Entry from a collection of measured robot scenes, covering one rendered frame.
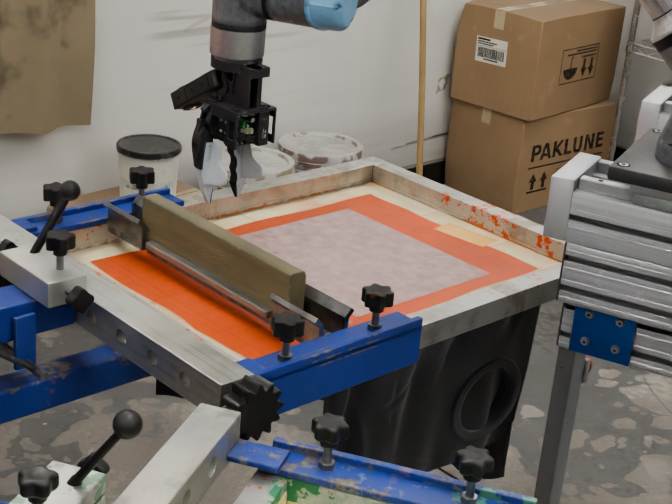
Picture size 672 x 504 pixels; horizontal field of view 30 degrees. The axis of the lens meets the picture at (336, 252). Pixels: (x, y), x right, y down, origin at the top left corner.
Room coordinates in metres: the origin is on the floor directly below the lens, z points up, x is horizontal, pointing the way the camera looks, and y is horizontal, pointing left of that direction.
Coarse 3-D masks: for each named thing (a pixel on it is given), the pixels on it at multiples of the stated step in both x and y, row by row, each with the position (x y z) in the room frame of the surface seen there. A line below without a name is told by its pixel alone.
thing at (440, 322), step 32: (224, 192) 2.06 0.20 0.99; (256, 192) 2.08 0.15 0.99; (288, 192) 2.13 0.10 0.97; (320, 192) 2.19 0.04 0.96; (416, 192) 2.20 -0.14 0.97; (448, 192) 2.16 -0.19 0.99; (480, 224) 2.08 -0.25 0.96; (512, 224) 2.03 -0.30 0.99; (512, 288) 1.75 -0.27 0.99; (544, 288) 1.78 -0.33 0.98; (448, 320) 1.63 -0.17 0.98; (480, 320) 1.68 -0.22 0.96; (224, 352) 1.46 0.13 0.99
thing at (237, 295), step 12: (156, 252) 1.77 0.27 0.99; (168, 252) 1.76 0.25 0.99; (180, 264) 1.72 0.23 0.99; (192, 264) 1.72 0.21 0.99; (204, 276) 1.68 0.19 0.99; (216, 288) 1.66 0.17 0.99; (228, 288) 1.65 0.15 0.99; (240, 300) 1.62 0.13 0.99; (252, 300) 1.61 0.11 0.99; (264, 312) 1.58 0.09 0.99
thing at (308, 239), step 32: (256, 224) 2.01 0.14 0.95; (288, 224) 2.02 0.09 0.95; (320, 224) 2.03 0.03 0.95; (352, 224) 2.05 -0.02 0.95; (384, 224) 2.06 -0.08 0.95; (416, 224) 2.07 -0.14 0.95; (128, 256) 1.82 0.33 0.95; (288, 256) 1.88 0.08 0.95; (320, 256) 1.89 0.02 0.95; (352, 256) 1.90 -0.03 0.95; (160, 288) 1.71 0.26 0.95; (192, 288) 1.72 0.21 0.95
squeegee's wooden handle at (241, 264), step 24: (144, 216) 1.82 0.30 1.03; (168, 216) 1.77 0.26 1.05; (192, 216) 1.75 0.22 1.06; (168, 240) 1.77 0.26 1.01; (192, 240) 1.73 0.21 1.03; (216, 240) 1.68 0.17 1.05; (240, 240) 1.67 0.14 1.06; (216, 264) 1.68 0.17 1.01; (240, 264) 1.64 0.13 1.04; (264, 264) 1.61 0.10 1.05; (288, 264) 1.60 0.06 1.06; (240, 288) 1.64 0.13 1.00; (264, 288) 1.60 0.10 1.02; (288, 288) 1.57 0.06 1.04
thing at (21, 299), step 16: (0, 288) 1.48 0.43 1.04; (16, 288) 1.49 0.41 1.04; (0, 304) 1.43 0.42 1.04; (16, 304) 1.44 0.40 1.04; (32, 304) 1.45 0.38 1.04; (64, 304) 1.49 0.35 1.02; (0, 320) 1.42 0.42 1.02; (48, 320) 1.47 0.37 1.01; (64, 320) 1.49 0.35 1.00; (0, 336) 1.42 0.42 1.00
